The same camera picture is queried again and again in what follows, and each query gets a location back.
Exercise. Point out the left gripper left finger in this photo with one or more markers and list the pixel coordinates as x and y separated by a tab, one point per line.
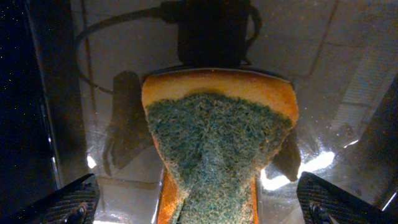
74	203

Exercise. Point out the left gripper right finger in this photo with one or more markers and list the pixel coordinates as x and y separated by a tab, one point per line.
323	202

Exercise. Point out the green and yellow sponge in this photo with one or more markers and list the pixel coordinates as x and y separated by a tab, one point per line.
215	130

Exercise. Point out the black rectangular sponge tray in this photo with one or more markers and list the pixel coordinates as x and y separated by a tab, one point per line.
69	68

